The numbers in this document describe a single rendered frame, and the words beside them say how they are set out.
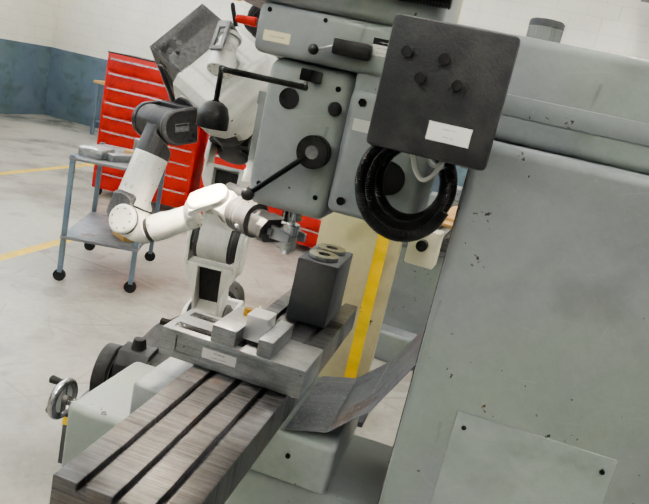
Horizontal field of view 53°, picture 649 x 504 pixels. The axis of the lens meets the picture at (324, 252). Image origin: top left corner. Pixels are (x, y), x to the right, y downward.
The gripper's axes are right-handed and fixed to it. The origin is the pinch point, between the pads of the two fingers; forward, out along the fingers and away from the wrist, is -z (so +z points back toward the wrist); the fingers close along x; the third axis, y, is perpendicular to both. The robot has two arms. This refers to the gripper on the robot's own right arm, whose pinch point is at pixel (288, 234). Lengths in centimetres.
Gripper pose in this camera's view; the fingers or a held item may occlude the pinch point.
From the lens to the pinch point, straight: 154.3
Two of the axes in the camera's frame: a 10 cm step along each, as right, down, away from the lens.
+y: -2.2, 9.4, 2.5
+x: 6.3, -0.6, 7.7
